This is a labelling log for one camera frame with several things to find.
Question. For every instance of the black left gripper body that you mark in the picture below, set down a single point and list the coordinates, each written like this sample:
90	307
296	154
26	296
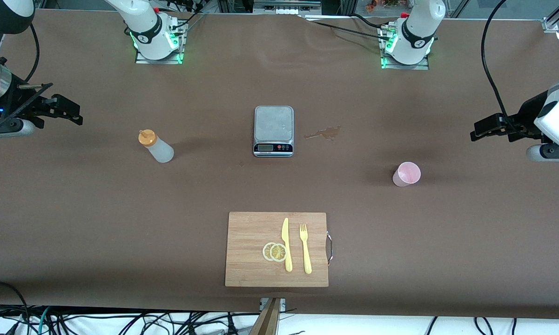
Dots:
527	115

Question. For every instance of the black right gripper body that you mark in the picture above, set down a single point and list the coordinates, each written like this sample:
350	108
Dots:
15	101

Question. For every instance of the clear orange-capped sauce bottle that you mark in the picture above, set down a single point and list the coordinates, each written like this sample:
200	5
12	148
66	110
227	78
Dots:
161	151

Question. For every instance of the pink plastic cup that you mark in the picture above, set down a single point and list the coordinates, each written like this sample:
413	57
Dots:
406	176

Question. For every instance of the brown table cover sheet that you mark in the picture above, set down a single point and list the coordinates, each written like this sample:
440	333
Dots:
121	209

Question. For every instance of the silver digital kitchen scale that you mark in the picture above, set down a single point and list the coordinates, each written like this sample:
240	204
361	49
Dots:
273	125

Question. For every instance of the wooden cutting board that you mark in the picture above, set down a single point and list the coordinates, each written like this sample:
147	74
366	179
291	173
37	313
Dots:
246	242

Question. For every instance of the yellow plastic fork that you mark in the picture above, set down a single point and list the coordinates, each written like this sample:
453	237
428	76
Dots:
307	256

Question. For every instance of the yellow plastic knife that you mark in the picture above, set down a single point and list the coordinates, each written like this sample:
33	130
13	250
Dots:
285	232

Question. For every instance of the yellow lemon slice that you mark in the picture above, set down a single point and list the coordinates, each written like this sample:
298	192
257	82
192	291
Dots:
278	252

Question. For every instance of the wooden beam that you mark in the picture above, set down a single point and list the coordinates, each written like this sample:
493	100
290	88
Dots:
267	321

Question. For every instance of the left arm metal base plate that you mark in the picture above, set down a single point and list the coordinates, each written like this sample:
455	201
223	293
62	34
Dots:
421	67

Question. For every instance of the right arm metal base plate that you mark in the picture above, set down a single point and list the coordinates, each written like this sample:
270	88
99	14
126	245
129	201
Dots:
167	60

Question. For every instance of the small metal bracket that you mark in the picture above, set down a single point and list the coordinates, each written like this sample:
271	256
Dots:
284	304

